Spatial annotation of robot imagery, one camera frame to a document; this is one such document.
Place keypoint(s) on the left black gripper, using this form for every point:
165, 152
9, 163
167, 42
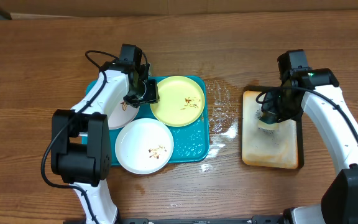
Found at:
152, 98

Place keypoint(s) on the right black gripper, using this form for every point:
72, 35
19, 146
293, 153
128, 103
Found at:
269, 111

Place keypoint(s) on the green yellow sponge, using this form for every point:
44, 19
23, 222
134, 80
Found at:
268, 121

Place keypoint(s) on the white plate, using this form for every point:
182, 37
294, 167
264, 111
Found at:
144, 146
122, 115

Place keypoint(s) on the yellow-green plate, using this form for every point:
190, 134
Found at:
181, 101

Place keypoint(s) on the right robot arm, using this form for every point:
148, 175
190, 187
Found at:
317, 94

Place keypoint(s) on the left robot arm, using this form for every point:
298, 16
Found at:
80, 149

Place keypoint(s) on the black tray with soapy water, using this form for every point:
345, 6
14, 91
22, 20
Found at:
279, 148

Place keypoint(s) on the teal plastic tray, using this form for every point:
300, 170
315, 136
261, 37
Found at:
191, 142

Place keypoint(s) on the white plate front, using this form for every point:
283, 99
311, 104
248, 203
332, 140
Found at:
144, 146

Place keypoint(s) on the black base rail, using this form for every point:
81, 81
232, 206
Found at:
257, 219

